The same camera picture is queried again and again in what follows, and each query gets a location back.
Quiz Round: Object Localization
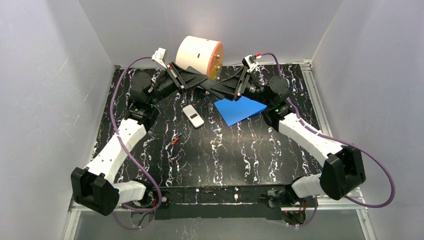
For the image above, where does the white remote control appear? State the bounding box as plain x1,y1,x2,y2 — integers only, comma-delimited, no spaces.
182,104,205,129

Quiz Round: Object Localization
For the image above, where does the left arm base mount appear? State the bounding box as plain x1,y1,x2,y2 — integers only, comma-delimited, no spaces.
147,190,171,209

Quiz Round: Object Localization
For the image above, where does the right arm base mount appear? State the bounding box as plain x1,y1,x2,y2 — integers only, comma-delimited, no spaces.
266,189,292,208

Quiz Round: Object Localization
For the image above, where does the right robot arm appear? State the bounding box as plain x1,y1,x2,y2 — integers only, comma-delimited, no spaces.
208,67,366,202

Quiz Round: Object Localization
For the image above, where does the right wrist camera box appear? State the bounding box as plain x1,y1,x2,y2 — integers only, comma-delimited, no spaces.
242,53,262,73

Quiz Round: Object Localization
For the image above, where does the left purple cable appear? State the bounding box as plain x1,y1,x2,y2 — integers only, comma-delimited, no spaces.
109,56,163,230

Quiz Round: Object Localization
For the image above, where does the blue foam pad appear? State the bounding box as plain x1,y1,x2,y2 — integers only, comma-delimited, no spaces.
214,96,267,127

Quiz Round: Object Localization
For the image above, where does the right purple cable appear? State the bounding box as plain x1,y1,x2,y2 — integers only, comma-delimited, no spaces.
256,52,396,228

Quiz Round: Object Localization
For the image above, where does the black remote control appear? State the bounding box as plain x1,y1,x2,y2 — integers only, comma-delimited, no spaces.
186,66,225,100

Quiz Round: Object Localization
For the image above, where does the purple cable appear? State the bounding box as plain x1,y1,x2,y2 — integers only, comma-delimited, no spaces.
109,56,163,230
256,52,396,228

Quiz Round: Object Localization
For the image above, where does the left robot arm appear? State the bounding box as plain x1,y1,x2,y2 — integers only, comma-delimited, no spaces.
70,63,214,216

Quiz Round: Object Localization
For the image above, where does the white cylinder orange face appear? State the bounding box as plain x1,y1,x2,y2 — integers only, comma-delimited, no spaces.
175,35,224,80

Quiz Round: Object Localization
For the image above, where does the aluminium frame rail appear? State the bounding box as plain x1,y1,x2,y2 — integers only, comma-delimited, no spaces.
300,59,376,240

